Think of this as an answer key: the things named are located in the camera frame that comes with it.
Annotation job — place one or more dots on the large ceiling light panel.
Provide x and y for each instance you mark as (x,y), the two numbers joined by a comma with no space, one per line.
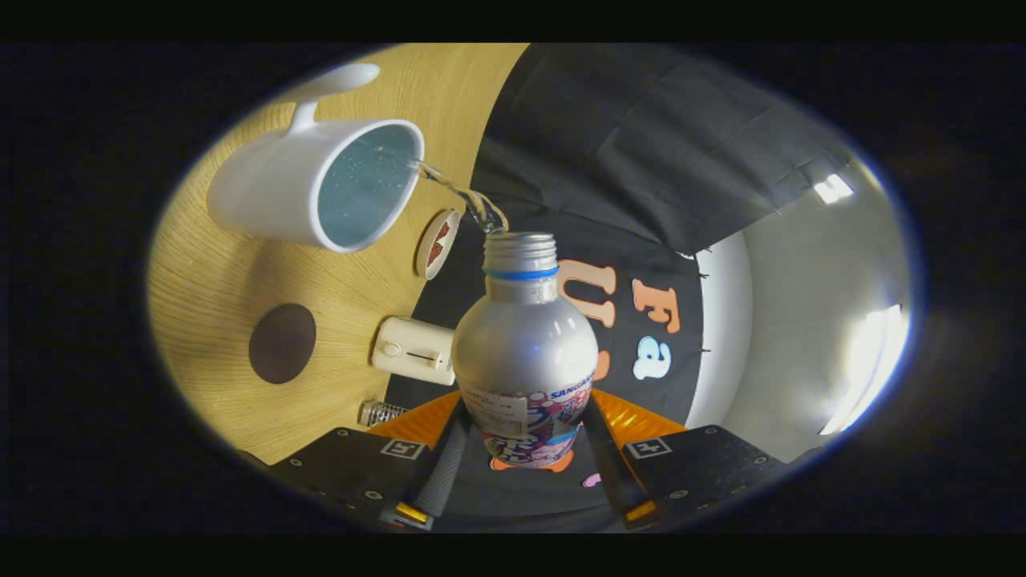
(870,369)

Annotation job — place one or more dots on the round plate with red food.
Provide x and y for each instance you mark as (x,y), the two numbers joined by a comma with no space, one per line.
(437,244)

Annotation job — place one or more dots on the ceiling tube light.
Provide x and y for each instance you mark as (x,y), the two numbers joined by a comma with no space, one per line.
(834,188)

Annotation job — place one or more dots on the dark brown round coaster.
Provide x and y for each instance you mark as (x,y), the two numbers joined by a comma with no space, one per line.
(282,343)

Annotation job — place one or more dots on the black backdrop cloth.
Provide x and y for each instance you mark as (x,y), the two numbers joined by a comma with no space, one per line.
(625,136)

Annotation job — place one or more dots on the white cup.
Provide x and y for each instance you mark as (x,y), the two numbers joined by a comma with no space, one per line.
(264,184)

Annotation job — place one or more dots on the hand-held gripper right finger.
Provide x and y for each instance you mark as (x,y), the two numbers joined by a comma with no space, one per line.
(613,473)

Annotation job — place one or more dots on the wooden table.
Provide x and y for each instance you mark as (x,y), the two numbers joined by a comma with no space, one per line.
(208,304)

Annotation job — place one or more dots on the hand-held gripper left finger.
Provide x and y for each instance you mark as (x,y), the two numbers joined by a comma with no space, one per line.
(442,473)

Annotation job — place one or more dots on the silver juice bottle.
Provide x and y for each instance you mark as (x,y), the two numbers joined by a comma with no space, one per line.
(525,353)

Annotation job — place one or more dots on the white toaster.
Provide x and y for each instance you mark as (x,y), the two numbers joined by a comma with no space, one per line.
(413,351)

